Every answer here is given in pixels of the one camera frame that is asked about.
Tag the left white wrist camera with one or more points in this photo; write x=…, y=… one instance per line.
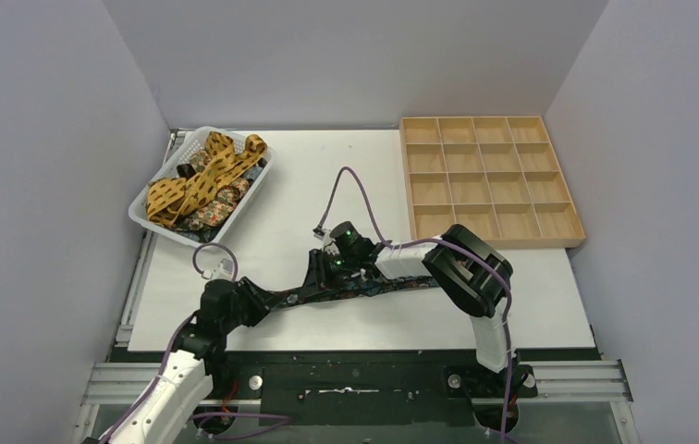
x=224, y=270

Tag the dark floral tie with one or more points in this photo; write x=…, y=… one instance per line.
x=351, y=288

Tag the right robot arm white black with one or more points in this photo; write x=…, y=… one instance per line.
x=474, y=276

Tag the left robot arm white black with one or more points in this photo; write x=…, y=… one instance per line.
x=195, y=363

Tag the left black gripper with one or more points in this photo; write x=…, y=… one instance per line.
x=251, y=297

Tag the beige floral tie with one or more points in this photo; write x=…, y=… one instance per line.
x=227, y=188

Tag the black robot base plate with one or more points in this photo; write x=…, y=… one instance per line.
x=378, y=389

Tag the yellow patterned tie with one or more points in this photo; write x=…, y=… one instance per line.
x=170, y=198

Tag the wooden compartment tray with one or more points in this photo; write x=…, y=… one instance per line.
x=498, y=176

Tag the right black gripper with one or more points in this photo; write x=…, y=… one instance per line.
x=317, y=268

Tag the white plastic basket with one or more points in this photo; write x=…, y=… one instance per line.
x=191, y=145

